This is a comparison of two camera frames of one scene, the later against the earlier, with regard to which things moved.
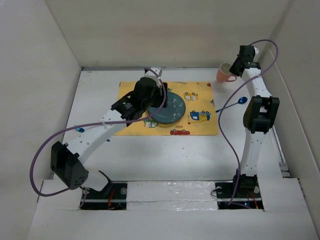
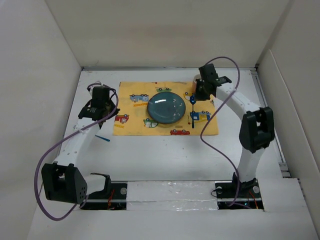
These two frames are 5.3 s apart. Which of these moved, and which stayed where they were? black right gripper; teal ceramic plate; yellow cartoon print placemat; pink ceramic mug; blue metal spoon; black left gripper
Moved: black right gripper; blue metal spoon; pink ceramic mug; black left gripper
Stayed: teal ceramic plate; yellow cartoon print placemat
